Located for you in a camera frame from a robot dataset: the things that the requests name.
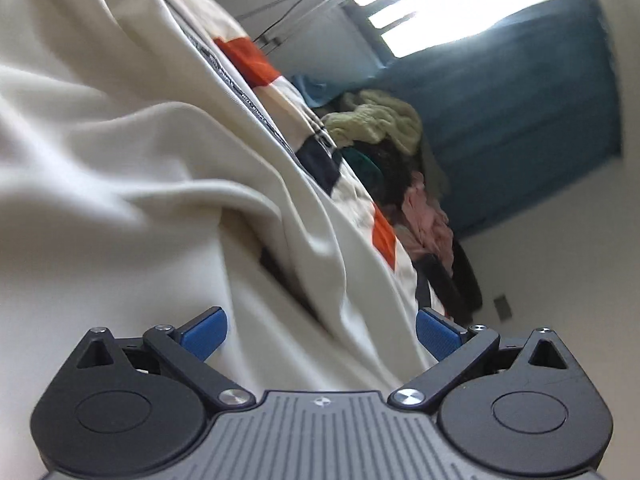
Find dark garment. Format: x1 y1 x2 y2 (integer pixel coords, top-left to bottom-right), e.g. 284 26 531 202
344 144 417 223

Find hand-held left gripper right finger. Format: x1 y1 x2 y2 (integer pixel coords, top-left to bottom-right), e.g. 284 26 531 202
389 307 577 409

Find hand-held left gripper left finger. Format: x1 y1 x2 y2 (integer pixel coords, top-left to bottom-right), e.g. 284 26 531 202
75 306 254 409

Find striped blanket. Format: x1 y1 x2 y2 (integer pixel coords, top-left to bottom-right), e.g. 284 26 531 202
145 0 453 322

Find cream white pants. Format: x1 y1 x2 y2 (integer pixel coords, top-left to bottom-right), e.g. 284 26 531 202
0 0 437 391

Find blue curtain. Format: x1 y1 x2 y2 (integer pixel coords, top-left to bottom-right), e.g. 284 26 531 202
372 0 627 242

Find yellow-green knitted blanket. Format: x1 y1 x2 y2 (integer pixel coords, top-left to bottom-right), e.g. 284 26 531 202
319 88 424 157

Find grey-green garment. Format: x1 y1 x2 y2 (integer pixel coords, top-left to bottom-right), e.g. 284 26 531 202
419 130 452 197

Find teal basket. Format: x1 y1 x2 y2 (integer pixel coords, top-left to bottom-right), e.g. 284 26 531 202
289 73 332 109

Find black armchair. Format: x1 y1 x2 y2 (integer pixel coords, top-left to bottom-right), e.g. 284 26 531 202
414 239 484 327

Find window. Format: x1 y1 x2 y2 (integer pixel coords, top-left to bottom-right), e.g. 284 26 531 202
347 0 573 59

